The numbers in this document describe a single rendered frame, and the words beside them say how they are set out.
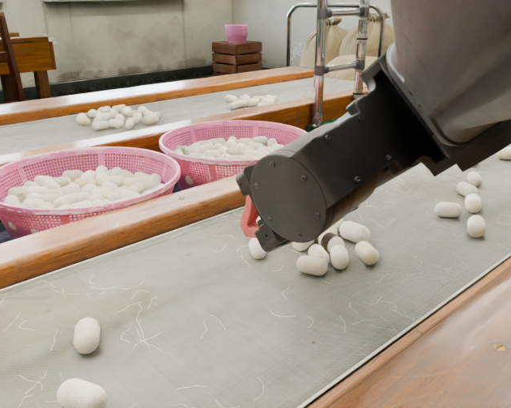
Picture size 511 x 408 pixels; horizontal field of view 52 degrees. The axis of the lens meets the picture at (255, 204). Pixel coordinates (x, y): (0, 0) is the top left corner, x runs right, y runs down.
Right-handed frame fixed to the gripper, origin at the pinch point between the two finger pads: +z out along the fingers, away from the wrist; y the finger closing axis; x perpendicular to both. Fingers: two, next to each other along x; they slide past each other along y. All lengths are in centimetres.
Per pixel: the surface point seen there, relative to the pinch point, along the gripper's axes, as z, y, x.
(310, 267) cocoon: -0.1, -4.6, 6.1
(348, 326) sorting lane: -5.4, -0.8, 11.9
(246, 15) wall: 385, -432, -301
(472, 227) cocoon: -5.3, -24.9, 10.4
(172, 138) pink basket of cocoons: 36.7, -20.7, -24.9
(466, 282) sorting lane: -7.8, -15.4, 14.2
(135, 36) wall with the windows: 414, -285, -303
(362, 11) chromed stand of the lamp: 24, -75, -40
